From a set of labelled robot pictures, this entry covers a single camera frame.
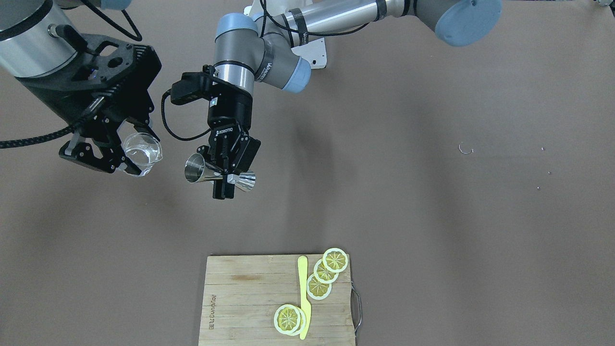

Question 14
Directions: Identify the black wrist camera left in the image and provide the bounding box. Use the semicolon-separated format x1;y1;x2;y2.
171;72;214;106

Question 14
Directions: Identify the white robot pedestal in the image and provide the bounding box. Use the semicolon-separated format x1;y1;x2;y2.
244;0;327;69

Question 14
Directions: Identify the lemon slice near knife tip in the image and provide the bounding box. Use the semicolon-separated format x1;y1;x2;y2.
274;304;307;336

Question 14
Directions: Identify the middle lemon slice in row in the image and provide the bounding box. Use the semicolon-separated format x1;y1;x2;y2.
313;259;339;284

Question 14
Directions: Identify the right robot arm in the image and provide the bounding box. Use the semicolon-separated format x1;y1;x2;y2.
1;0;162;176

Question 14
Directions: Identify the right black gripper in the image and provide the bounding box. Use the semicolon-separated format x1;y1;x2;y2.
18;41;162;176

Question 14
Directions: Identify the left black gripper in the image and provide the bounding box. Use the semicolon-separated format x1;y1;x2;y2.
198;86;261;200

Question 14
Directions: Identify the wooden cutting board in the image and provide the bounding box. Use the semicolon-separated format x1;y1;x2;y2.
197;254;362;346

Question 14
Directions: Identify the steel double jigger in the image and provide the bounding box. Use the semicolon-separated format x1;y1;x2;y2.
184;153;256;191

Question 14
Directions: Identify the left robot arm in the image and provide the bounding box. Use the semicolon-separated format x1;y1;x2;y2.
184;0;503;199

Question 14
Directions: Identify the small clear glass cup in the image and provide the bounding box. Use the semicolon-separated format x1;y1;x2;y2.
120;132;163;177

